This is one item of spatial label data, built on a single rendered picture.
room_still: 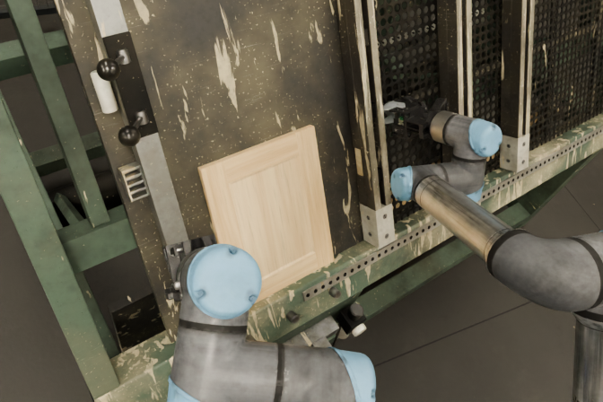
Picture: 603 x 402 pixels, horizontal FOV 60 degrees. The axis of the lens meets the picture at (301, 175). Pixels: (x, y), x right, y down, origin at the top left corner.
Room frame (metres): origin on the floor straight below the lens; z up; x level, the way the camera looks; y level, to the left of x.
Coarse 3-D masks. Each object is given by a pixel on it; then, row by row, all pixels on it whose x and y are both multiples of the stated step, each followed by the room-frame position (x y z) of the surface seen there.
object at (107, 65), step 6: (126, 48) 0.69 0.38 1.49; (120, 54) 0.67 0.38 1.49; (126, 54) 0.68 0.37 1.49; (102, 60) 0.59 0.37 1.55; (108, 60) 0.59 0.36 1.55; (114, 60) 0.60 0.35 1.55; (120, 60) 0.65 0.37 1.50; (126, 60) 0.67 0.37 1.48; (102, 66) 0.58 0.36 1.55; (108, 66) 0.58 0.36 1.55; (114, 66) 0.59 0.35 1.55; (102, 72) 0.57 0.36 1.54; (108, 72) 0.58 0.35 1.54; (114, 72) 0.58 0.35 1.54; (102, 78) 0.57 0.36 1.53; (108, 78) 0.57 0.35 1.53; (114, 78) 0.58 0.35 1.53
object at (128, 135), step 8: (136, 112) 0.63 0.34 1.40; (144, 112) 0.64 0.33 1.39; (136, 120) 0.61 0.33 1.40; (144, 120) 0.63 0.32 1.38; (128, 128) 0.55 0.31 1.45; (136, 128) 0.56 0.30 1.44; (120, 136) 0.53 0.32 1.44; (128, 136) 0.53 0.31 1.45; (136, 136) 0.54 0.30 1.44; (128, 144) 0.53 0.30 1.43
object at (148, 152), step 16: (96, 0) 0.71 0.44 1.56; (112, 0) 0.73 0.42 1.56; (96, 16) 0.70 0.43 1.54; (112, 16) 0.72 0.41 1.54; (96, 32) 0.70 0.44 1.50; (112, 32) 0.70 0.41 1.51; (144, 144) 0.61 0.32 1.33; (160, 144) 0.63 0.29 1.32; (144, 160) 0.60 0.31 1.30; (160, 160) 0.61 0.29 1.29; (144, 176) 0.58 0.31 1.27; (160, 176) 0.59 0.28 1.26; (160, 192) 0.57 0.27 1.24; (160, 208) 0.55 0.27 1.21; (176, 208) 0.57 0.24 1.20; (160, 224) 0.53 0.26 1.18; (176, 224) 0.55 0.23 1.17; (176, 240) 0.53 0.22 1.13
